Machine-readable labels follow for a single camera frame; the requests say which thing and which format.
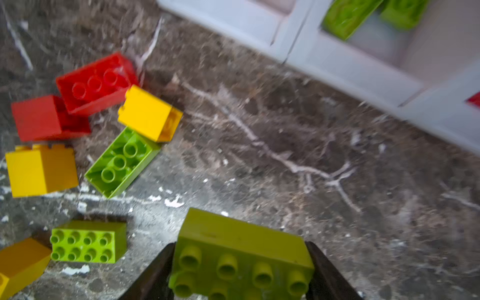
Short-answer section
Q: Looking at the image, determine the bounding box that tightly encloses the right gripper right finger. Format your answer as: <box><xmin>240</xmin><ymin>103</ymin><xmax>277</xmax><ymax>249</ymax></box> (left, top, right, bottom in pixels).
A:
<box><xmin>305</xmin><ymin>241</ymin><xmax>363</xmax><ymax>300</ymax></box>

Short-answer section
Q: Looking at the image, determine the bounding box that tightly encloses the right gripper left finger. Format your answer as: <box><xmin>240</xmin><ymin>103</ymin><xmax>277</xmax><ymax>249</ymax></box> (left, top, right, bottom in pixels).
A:
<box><xmin>119</xmin><ymin>242</ymin><xmax>176</xmax><ymax>300</ymax></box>

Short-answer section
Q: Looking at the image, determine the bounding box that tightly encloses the green lego brick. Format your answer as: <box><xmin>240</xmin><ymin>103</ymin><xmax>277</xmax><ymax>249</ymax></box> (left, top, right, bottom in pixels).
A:
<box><xmin>380</xmin><ymin>0</ymin><xmax>430</xmax><ymax>30</ymax></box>
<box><xmin>85</xmin><ymin>127</ymin><xmax>162</xmax><ymax>199</ymax></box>
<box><xmin>322</xmin><ymin>0</ymin><xmax>383</xmax><ymax>41</ymax></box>
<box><xmin>169</xmin><ymin>207</ymin><xmax>315</xmax><ymax>300</ymax></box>
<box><xmin>50</xmin><ymin>221</ymin><xmax>127</xmax><ymax>264</ymax></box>

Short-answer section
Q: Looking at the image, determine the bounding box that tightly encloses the yellow lego brick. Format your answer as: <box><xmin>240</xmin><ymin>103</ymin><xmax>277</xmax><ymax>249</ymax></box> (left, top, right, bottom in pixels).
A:
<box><xmin>5</xmin><ymin>144</ymin><xmax>79</xmax><ymax>198</ymax></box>
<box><xmin>117</xmin><ymin>85</ymin><xmax>183</xmax><ymax>143</ymax></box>
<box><xmin>1</xmin><ymin>237</ymin><xmax>51</xmax><ymax>300</ymax></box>

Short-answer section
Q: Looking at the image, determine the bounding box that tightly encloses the red lego brick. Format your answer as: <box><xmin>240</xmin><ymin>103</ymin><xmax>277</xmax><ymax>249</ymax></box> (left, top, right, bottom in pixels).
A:
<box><xmin>56</xmin><ymin>52</ymin><xmax>139</xmax><ymax>116</ymax></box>
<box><xmin>11</xmin><ymin>95</ymin><xmax>91</xmax><ymax>142</ymax></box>

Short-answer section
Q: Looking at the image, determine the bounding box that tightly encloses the red arch lego piece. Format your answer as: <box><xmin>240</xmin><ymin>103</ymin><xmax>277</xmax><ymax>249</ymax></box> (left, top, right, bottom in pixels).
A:
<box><xmin>466</xmin><ymin>92</ymin><xmax>480</xmax><ymax>109</ymax></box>

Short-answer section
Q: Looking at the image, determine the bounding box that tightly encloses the white three-compartment bin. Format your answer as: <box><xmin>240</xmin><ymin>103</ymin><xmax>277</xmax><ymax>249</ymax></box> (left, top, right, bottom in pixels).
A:
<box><xmin>159</xmin><ymin>1</ymin><xmax>480</xmax><ymax>154</ymax></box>

